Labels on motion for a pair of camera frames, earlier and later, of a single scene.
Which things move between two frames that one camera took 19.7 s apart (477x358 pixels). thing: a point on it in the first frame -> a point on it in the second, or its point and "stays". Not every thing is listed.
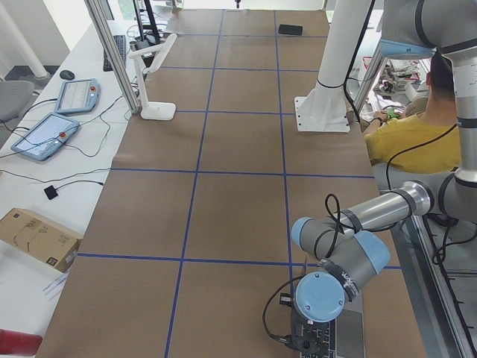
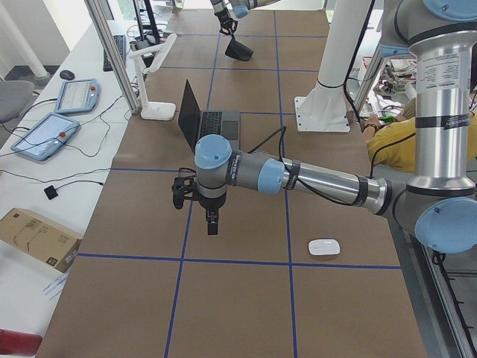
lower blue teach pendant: x=42 y=139 stays
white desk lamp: x=149 y=60 stays
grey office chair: x=14 y=95 stays
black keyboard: x=120 y=42 stays
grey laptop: x=346 y=335 -> x=195 y=123
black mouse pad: x=291 y=30 -> x=238 y=51
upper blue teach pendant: x=78 y=95 stays
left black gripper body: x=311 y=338 -> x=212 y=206
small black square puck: x=51 y=192 stays
